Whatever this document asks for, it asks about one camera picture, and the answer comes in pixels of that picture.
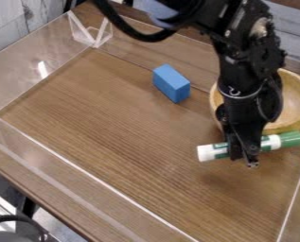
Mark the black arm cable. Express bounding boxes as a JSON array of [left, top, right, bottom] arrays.
[[90, 0, 187, 43]]

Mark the brown wooden bowl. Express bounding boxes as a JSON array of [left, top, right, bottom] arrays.
[[209, 67, 300, 136]]

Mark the blue rectangular block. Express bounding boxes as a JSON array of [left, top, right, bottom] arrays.
[[151, 64, 190, 103]]

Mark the clear acrylic tray wall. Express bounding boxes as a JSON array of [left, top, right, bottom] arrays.
[[0, 13, 300, 242]]

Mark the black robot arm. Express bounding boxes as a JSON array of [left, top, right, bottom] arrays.
[[149, 0, 286, 167]]

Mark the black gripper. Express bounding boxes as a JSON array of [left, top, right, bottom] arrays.
[[215, 57, 284, 168]]

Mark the green white marker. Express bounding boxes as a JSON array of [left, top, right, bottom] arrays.
[[195, 130, 300, 163]]

